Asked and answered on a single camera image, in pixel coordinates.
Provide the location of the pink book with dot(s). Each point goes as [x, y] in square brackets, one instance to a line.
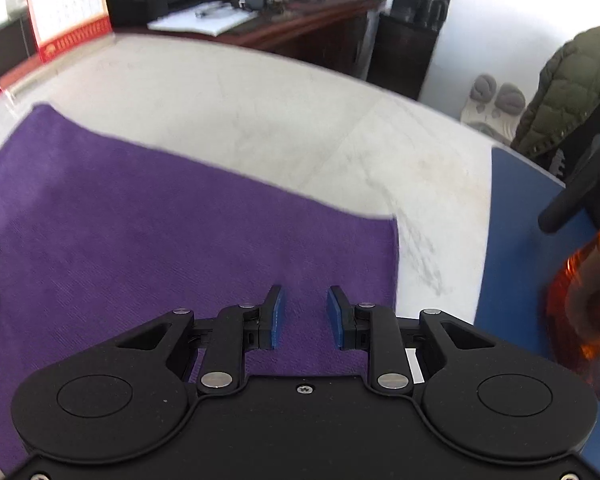
[17, 75]

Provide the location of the black kettle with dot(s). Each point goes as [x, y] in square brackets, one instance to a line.
[432, 10]

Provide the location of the red desk calendar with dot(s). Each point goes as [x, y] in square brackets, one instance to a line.
[65, 5]

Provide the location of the grey seat cushion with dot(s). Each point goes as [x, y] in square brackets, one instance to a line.
[495, 105]

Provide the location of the glass teapot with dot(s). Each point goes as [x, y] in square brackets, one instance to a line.
[590, 310]

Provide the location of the dark wooden desk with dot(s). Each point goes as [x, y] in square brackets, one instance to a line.
[320, 35]

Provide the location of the purple towel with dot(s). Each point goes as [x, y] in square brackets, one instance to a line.
[155, 235]

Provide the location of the green padded jacket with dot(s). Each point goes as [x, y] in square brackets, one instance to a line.
[565, 90]

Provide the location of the black water dispenser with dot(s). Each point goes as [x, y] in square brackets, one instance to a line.
[400, 60]

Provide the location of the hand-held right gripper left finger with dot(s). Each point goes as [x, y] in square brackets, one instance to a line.
[277, 317]

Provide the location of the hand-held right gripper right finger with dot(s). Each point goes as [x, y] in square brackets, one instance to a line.
[336, 317]

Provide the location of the black office machine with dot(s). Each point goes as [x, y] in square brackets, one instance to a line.
[5, 55]

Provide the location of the white paper sheet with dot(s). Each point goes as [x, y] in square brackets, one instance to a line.
[200, 22]

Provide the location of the blue table mat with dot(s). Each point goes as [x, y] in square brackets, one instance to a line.
[515, 260]

